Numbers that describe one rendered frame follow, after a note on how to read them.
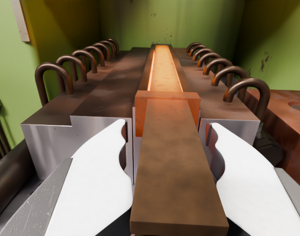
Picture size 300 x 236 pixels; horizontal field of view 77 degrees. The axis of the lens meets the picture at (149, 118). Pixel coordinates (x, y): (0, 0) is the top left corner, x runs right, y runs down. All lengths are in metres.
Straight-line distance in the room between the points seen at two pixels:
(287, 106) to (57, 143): 0.24
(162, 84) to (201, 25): 0.46
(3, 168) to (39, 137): 0.04
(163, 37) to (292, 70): 0.35
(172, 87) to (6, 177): 0.16
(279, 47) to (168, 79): 0.31
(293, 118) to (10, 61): 0.37
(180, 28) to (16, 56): 0.43
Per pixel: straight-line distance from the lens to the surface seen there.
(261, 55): 0.51
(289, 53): 0.44
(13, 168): 0.21
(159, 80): 0.19
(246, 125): 0.17
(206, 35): 0.63
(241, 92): 0.23
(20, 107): 0.38
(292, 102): 0.28
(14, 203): 0.22
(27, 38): 0.33
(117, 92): 0.21
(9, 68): 0.36
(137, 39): 0.62
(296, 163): 0.22
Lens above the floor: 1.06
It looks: 28 degrees down
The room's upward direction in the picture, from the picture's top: 1 degrees clockwise
